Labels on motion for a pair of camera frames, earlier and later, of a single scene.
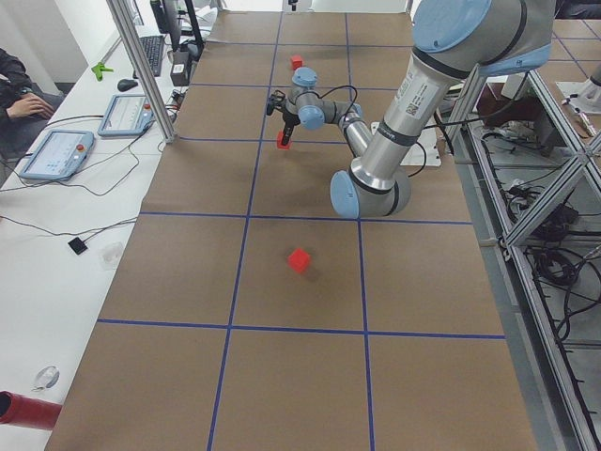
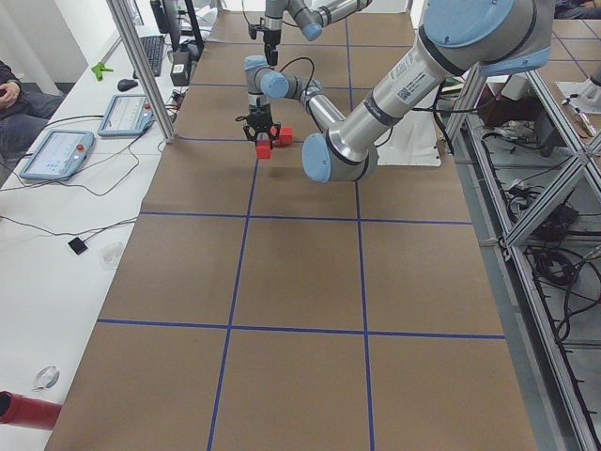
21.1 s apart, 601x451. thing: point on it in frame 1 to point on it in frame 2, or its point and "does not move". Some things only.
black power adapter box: (179, 71) does not move
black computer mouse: (126, 84) does not move
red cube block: (296, 61) to (264, 148)
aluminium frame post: (123, 17) does not move
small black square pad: (77, 245) does not move
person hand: (30, 104) to (12, 90)
